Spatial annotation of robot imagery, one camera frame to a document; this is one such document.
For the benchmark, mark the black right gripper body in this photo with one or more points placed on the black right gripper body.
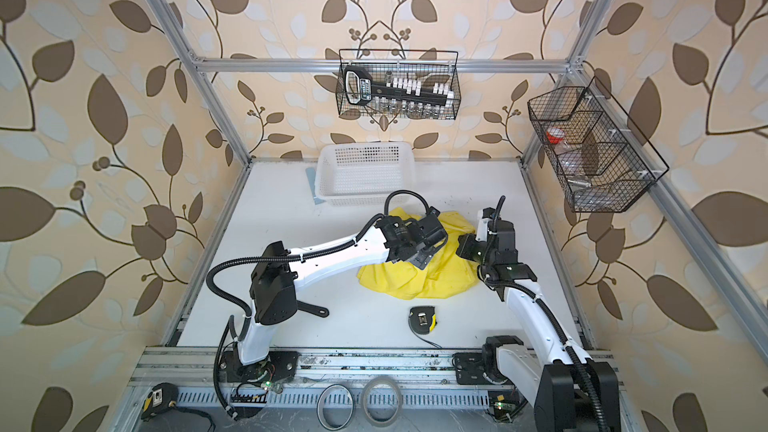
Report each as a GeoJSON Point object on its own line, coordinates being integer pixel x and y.
{"type": "Point", "coordinates": [476, 250]}

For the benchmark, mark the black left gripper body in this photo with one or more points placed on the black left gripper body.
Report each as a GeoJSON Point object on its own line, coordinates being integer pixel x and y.
{"type": "Point", "coordinates": [424, 254]}

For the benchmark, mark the yellow trousers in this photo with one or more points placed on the yellow trousers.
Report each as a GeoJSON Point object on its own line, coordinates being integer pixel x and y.
{"type": "Point", "coordinates": [445, 276]}

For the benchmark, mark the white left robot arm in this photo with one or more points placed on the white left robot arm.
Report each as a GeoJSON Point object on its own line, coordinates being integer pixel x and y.
{"type": "Point", "coordinates": [280, 272]}

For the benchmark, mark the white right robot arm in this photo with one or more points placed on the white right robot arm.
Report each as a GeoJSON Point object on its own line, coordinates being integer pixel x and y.
{"type": "Point", "coordinates": [568, 389]}

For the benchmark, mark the black yellow tape measure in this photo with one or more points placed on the black yellow tape measure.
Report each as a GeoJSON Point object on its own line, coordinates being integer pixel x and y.
{"type": "Point", "coordinates": [422, 321]}

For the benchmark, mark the white perforated plastic basket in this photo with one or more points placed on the white perforated plastic basket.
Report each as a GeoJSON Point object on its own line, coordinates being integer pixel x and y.
{"type": "Point", "coordinates": [363, 173]}

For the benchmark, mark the green pipe wrench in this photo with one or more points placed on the green pipe wrench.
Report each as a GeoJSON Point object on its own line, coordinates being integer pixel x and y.
{"type": "Point", "coordinates": [315, 310]}

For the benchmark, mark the red capped item in basket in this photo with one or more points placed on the red capped item in basket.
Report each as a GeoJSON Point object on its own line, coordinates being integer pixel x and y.
{"type": "Point", "coordinates": [555, 136]}

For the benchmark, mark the black tool with white bits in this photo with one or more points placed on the black tool with white bits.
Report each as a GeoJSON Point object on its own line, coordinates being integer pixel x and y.
{"type": "Point", "coordinates": [365, 85]}

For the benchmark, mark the tape roll left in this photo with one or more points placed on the tape roll left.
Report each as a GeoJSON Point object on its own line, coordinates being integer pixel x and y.
{"type": "Point", "coordinates": [335, 407]}

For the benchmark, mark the side black wire basket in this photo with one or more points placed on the side black wire basket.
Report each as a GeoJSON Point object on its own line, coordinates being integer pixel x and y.
{"type": "Point", "coordinates": [604, 166]}

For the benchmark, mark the back black wire basket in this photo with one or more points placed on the back black wire basket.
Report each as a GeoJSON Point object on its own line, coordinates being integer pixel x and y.
{"type": "Point", "coordinates": [422, 62]}

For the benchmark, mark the aluminium frame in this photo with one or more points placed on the aluminium frame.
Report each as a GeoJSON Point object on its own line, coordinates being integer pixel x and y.
{"type": "Point", "coordinates": [643, 124]}

